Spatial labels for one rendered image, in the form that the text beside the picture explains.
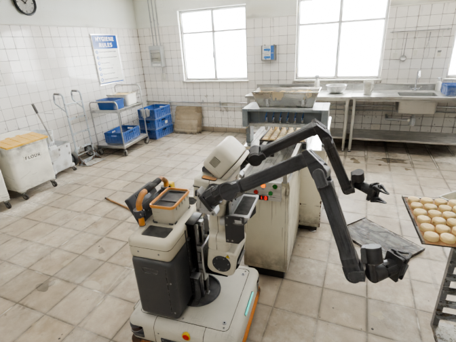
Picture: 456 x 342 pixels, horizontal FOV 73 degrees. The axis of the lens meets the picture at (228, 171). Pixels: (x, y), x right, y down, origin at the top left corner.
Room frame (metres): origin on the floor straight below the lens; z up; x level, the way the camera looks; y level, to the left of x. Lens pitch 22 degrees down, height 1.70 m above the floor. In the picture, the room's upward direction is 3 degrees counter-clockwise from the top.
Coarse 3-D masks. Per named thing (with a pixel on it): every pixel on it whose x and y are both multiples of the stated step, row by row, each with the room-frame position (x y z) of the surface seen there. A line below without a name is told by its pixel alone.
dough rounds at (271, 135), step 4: (276, 128) 2.97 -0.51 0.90; (284, 128) 2.89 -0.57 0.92; (292, 128) 2.87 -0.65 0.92; (268, 132) 2.78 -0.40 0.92; (272, 132) 2.78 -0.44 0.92; (276, 132) 2.76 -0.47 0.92; (280, 132) 2.82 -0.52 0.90; (284, 132) 2.75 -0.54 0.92; (288, 132) 2.75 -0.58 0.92; (264, 136) 2.67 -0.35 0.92; (268, 136) 2.65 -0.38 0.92; (272, 136) 2.64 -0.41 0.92; (276, 136) 2.64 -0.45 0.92; (280, 136) 2.62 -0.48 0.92; (304, 140) 2.53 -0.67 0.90
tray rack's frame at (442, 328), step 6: (438, 324) 1.27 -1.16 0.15; (444, 324) 1.27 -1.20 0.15; (450, 324) 1.26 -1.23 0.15; (432, 330) 1.25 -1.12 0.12; (438, 330) 1.23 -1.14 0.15; (444, 330) 1.23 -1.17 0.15; (450, 330) 1.23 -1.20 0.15; (438, 336) 1.20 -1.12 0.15; (444, 336) 1.19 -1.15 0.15; (450, 336) 1.19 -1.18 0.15
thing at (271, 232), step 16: (272, 160) 2.26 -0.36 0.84; (288, 192) 1.84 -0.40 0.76; (256, 208) 1.92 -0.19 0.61; (272, 208) 1.88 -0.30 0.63; (288, 208) 1.85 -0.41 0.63; (256, 224) 1.92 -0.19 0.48; (272, 224) 1.88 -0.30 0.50; (288, 224) 1.86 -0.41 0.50; (256, 240) 1.92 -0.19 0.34; (272, 240) 1.88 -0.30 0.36; (288, 240) 1.88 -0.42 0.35; (256, 256) 1.92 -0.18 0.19; (272, 256) 1.88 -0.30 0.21; (288, 256) 1.90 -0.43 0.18; (272, 272) 1.91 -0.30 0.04
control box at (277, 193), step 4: (272, 180) 1.88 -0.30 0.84; (268, 184) 1.86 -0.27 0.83; (272, 184) 1.85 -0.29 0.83; (276, 184) 1.84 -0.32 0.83; (280, 184) 1.83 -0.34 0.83; (256, 188) 1.88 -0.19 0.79; (260, 188) 1.88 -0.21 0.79; (264, 188) 1.87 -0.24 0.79; (268, 188) 1.86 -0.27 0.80; (272, 188) 1.85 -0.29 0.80; (280, 188) 1.83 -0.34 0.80; (248, 192) 1.90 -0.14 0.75; (252, 192) 1.89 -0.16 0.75; (260, 192) 1.88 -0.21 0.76; (264, 192) 1.87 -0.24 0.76; (268, 192) 1.85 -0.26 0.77; (272, 192) 1.84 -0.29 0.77; (276, 192) 1.84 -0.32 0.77; (280, 192) 1.83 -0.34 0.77; (264, 196) 1.86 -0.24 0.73; (268, 196) 1.86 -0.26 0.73; (272, 196) 1.85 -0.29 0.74; (276, 196) 1.84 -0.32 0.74; (280, 196) 1.83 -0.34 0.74; (268, 200) 1.86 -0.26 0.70; (272, 200) 1.85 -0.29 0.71; (276, 200) 1.84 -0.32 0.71; (280, 200) 1.83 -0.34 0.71
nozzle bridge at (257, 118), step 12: (252, 108) 2.67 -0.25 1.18; (264, 108) 2.64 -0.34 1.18; (276, 108) 2.61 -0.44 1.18; (288, 108) 2.58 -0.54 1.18; (300, 108) 2.55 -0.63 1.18; (312, 108) 2.53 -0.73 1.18; (324, 108) 2.50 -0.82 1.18; (252, 120) 2.72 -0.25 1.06; (264, 120) 2.68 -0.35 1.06; (276, 120) 2.65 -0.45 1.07; (300, 120) 2.57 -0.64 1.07; (324, 120) 2.42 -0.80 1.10; (252, 132) 2.84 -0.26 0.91
